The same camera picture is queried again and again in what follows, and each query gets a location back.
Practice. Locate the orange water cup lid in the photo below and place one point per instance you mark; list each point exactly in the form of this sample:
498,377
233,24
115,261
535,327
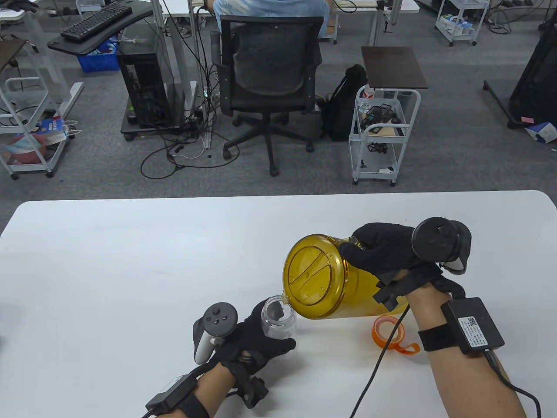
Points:
376,335

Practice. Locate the clear water cup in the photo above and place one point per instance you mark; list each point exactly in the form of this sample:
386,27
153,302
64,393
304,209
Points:
278,324

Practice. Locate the black backpack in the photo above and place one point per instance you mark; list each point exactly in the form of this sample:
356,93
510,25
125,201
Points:
343,109

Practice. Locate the blue and white bag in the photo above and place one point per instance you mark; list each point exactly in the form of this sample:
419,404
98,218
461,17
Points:
52,128

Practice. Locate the person's left hand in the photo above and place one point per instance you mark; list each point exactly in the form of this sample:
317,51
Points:
248,339

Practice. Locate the brown ball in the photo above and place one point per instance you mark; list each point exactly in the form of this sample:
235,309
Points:
26,150

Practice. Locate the grey hand controller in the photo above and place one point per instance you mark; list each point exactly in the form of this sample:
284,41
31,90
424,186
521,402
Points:
217,317
435,237

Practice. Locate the grey left hand controller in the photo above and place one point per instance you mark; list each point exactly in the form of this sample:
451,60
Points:
217,317

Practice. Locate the white rolling cart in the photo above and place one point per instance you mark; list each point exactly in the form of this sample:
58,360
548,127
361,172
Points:
374,174
26,167
461,38

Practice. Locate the dark brown side table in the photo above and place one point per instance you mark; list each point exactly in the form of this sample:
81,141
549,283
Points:
391,67
8,50

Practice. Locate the person's right forearm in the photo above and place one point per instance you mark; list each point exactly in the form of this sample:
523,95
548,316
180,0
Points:
461,383

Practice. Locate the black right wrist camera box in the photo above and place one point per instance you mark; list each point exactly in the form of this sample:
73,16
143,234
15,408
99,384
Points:
472,324

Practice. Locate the person's left forearm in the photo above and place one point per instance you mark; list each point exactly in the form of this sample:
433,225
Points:
209,387

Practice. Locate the person's right hand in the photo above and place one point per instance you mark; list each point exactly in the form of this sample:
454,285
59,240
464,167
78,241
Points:
383,248

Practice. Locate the black wheeled computer stand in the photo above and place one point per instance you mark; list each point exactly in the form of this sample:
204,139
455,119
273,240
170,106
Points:
130,126

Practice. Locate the yellow transparent kettle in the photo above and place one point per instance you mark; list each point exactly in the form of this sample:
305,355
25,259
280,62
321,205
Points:
313,274

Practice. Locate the grey right hand controller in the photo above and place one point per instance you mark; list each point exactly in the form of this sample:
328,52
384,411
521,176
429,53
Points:
435,237

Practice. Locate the white desk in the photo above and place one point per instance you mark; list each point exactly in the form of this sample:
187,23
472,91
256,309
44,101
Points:
174,6

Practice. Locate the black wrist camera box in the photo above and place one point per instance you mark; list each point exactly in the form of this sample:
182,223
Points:
174,392
472,324

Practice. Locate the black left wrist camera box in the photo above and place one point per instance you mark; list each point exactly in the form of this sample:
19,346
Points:
174,392

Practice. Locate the black fabric stand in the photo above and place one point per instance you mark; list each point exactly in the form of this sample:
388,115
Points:
535,87

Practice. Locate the black mesh office chair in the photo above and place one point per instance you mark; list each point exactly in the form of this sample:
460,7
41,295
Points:
267,69

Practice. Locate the white and blue box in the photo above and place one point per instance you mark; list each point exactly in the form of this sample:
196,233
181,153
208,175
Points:
541,133

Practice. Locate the black keyboard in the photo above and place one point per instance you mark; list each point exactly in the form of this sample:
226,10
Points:
95,21

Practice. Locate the black curved desk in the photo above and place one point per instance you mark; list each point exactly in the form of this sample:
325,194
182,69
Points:
69,45

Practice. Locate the blue plastic crate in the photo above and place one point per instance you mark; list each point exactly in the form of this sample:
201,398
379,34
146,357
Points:
98,63

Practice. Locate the black computer tower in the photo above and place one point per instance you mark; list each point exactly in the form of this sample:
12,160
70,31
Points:
143,87

